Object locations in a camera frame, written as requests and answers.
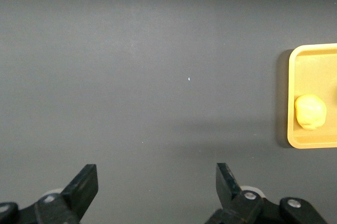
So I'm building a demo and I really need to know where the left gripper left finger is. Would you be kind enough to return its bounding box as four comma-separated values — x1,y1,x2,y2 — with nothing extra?
0,163,99,224

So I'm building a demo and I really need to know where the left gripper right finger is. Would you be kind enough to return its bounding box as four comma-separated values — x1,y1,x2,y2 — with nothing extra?
204,162,329,224

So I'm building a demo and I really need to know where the yellow potato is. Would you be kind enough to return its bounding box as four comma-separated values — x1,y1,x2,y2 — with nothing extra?
294,93,328,131

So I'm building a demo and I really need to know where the yellow plastic tray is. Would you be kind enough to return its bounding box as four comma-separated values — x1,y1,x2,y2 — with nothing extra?
286,42,337,150

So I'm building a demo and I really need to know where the dark grey table mat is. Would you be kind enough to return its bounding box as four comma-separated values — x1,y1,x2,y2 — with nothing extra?
0,0,337,224

